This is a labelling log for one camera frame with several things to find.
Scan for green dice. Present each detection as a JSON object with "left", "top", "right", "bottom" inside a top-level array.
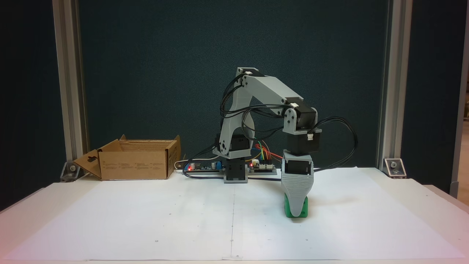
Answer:
[{"left": 284, "top": 194, "right": 309, "bottom": 219}]

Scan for open cardboard box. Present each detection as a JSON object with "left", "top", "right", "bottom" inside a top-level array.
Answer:
[{"left": 73, "top": 135, "right": 182, "bottom": 181}]

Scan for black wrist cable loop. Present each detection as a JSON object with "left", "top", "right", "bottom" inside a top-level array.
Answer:
[{"left": 309, "top": 117, "right": 358, "bottom": 172}]

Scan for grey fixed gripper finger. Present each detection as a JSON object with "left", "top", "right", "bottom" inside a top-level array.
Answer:
[{"left": 281, "top": 175, "right": 314, "bottom": 217}]

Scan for circuit board with blue component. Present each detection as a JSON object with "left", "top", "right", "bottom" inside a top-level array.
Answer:
[{"left": 182, "top": 158, "right": 225, "bottom": 175}]

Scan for grey vertical bar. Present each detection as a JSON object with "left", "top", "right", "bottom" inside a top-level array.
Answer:
[{"left": 450, "top": 0, "right": 469, "bottom": 198}]

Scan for circuit board with white connector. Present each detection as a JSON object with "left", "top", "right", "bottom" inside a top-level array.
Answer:
[{"left": 249, "top": 158, "right": 278, "bottom": 175}]

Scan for aluminium frame post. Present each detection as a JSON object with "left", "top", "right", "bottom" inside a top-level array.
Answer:
[
  {"left": 52, "top": 0, "right": 89, "bottom": 173},
  {"left": 377, "top": 0, "right": 413, "bottom": 170}
]

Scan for white paper sheet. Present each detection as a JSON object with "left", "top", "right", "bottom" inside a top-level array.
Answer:
[{"left": 2, "top": 167, "right": 466, "bottom": 261}]

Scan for metal corner bracket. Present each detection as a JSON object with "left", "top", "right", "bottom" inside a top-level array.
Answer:
[
  {"left": 60, "top": 161, "right": 81, "bottom": 182},
  {"left": 384, "top": 158, "right": 407, "bottom": 179}
]

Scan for yellow jumper wire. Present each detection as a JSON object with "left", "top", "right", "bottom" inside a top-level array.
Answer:
[{"left": 245, "top": 147, "right": 266, "bottom": 162}]

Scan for orange red wire pair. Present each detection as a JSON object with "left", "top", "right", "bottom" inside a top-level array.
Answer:
[{"left": 255, "top": 144, "right": 284, "bottom": 160}]

